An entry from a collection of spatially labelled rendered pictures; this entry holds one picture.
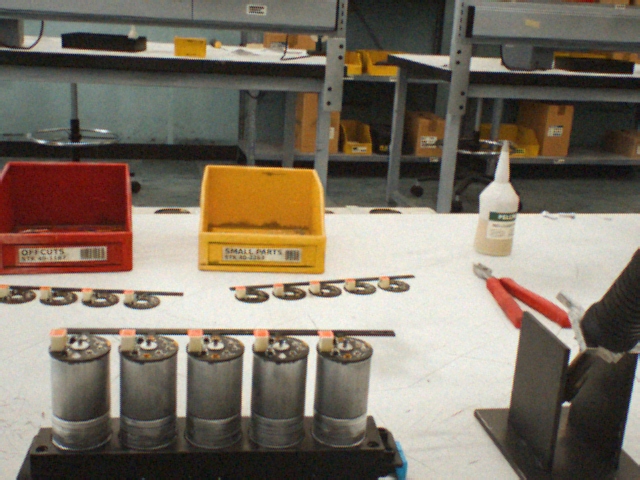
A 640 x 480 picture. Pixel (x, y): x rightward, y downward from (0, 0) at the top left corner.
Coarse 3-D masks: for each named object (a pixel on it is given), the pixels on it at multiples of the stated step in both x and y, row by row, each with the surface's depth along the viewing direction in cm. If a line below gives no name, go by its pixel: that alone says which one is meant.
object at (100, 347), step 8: (72, 336) 34; (80, 336) 35; (88, 336) 35; (96, 336) 35; (72, 344) 34; (96, 344) 34; (104, 344) 34; (56, 352) 33; (64, 352) 33; (72, 352) 33; (80, 352) 33; (88, 352) 33; (96, 352) 33; (104, 352) 33; (64, 360) 32; (72, 360) 32; (80, 360) 32; (88, 360) 33
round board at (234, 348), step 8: (208, 336) 35; (224, 336) 35; (224, 344) 35; (232, 344) 35; (240, 344) 35; (192, 352) 34; (200, 352) 34; (208, 352) 34; (216, 352) 34; (224, 352) 34; (232, 352) 34; (240, 352) 34; (200, 360) 33; (208, 360) 33; (216, 360) 33; (224, 360) 33
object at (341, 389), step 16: (320, 368) 35; (336, 368) 34; (352, 368) 34; (368, 368) 35; (320, 384) 35; (336, 384) 34; (352, 384) 34; (368, 384) 35; (320, 400) 35; (336, 400) 34; (352, 400) 34; (320, 416) 35; (336, 416) 35; (352, 416) 35; (320, 432) 35; (336, 432) 35; (352, 432) 35
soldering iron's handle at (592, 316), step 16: (624, 272) 32; (624, 288) 32; (592, 304) 35; (608, 304) 33; (624, 304) 33; (592, 320) 35; (608, 320) 34; (624, 320) 33; (592, 336) 35; (608, 336) 34; (624, 336) 34
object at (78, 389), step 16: (64, 368) 33; (80, 368) 33; (96, 368) 33; (64, 384) 33; (80, 384) 33; (96, 384) 33; (64, 400) 33; (80, 400) 33; (96, 400) 33; (64, 416) 33; (80, 416) 33; (96, 416) 34; (64, 432) 33; (80, 432) 33; (96, 432) 34; (64, 448) 34; (80, 448) 34
